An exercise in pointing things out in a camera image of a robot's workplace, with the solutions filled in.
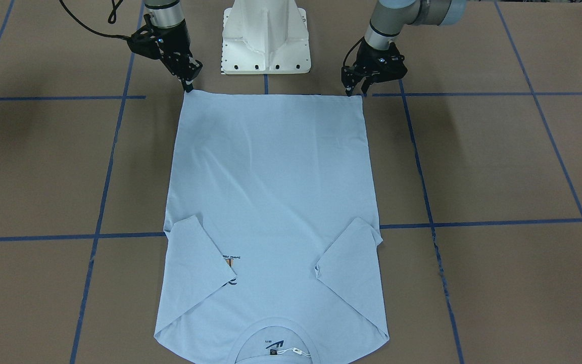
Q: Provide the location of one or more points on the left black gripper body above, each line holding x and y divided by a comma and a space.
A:
370, 55

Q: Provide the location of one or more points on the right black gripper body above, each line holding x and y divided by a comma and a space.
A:
174, 42

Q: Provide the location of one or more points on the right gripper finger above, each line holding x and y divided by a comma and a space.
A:
188, 84

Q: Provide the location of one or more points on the light blue t-shirt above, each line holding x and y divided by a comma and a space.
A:
273, 232

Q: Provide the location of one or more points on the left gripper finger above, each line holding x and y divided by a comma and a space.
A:
349, 87
367, 82

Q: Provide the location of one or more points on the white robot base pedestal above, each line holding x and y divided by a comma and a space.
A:
265, 37

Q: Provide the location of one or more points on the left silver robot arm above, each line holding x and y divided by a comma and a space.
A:
390, 17

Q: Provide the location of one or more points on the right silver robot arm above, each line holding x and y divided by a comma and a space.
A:
164, 14

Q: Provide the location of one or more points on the white garment tag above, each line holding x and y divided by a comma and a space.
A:
294, 350

